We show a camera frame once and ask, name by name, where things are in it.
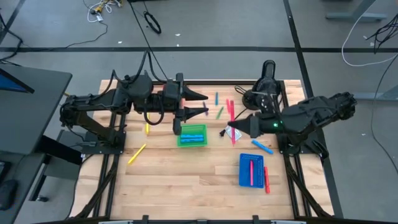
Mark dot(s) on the yellow marker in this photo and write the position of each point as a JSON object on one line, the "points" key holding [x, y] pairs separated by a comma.
{"points": [[136, 154], [147, 129]]}

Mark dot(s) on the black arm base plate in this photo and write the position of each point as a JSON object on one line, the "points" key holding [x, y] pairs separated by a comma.
{"points": [[280, 149], [102, 150]]}

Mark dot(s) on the thin blue marker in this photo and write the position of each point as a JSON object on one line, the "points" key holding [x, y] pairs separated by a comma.
{"points": [[216, 98]]}

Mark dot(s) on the grey table foot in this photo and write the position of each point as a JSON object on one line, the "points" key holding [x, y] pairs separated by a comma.
{"points": [[357, 16], [376, 96]]}

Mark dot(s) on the dark grey desk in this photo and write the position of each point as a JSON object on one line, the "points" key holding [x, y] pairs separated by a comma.
{"points": [[31, 109]]}

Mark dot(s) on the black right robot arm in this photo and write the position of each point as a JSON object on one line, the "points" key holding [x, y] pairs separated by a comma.
{"points": [[311, 115]]}

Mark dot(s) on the red marker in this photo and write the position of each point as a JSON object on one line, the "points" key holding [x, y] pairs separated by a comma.
{"points": [[266, 180]]}

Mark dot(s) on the green plastic basket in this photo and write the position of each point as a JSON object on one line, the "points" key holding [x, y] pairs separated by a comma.
{"points": [[196, 128]]}

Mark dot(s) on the clear plastic packet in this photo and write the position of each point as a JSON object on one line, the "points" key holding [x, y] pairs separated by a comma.
{"points": [[235, 135]]}

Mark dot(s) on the black computer mouse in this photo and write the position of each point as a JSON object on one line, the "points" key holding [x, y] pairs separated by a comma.
{"points": [[7, 194]]}

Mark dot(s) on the blue lit monitor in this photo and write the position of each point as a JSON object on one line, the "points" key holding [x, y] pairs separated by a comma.
{"points": [[12, 84]]}

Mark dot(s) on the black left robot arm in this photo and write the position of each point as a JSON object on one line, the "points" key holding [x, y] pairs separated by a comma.
{"points": [[136, 87]]}

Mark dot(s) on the blue plastic basket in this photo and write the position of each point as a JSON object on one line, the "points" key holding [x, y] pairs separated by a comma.
{"points": [[244, 174]]}

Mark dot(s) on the black table frame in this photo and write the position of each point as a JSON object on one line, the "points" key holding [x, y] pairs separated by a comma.
{"points": [[174, 222]]}

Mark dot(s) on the grey desk base plate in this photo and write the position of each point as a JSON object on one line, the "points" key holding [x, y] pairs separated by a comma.
{"points": [[62, 171]]}

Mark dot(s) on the green marker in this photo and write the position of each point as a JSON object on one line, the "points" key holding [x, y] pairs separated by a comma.
{"points": [[219, 112]]}

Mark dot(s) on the black keyboard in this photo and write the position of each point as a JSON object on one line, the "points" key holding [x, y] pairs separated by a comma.
{"points": [[2, 171]]}

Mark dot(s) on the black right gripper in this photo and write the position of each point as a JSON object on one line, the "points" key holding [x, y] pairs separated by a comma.
{"points": [[253, 126]]}

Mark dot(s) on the purple marker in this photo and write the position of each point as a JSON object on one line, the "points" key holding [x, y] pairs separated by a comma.
{"points": [[204, 104]]}

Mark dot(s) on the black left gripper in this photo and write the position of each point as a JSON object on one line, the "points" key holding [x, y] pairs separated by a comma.
{"points": [[169, 105]]}

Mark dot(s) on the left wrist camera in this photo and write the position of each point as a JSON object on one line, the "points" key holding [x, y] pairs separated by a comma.
{"points": [[171, 90]]}

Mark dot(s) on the thick blue marker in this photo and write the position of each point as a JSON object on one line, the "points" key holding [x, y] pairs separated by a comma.
{"points": [[262, 147], [191, 140], [191, 136]]}

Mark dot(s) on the black desk leg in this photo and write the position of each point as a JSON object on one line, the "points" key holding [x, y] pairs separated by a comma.
{"points": [[59, 149]]}

